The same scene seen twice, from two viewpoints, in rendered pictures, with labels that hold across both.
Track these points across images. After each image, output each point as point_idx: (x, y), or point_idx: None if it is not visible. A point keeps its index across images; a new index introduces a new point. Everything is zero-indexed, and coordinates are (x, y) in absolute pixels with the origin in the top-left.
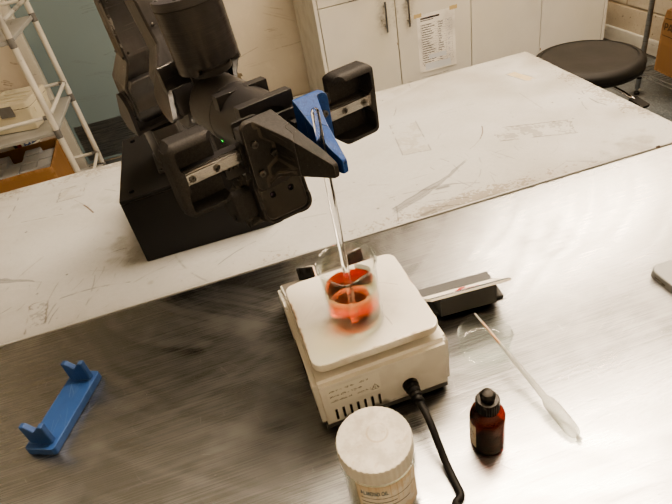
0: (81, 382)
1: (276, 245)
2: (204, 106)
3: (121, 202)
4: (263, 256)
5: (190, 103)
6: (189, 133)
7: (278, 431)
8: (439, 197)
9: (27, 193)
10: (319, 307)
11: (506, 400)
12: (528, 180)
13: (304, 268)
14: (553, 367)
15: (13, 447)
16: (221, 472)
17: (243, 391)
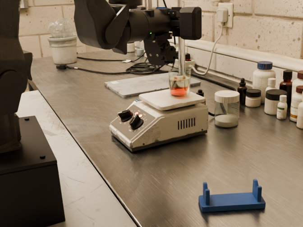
0: (210, 199)
1: (71, 164)
2: (142, 19)
3: (56, 160)
4: (82, 167)
5: (131, 23)
6: (190, 6)
7: (212, 142)
8: (49, 126)
9: None
10: (174, 100)
11: None
12: (48, 111)
13: (135, 117)
14: None
15: (266, 217)
16: (237, 150)
17: (194, 153)
